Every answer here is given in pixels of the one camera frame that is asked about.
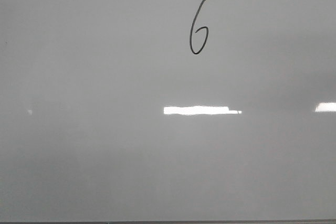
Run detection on white whiteboard with metal frame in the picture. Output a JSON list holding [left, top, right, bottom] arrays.
[[1, 0, 335, 222]]

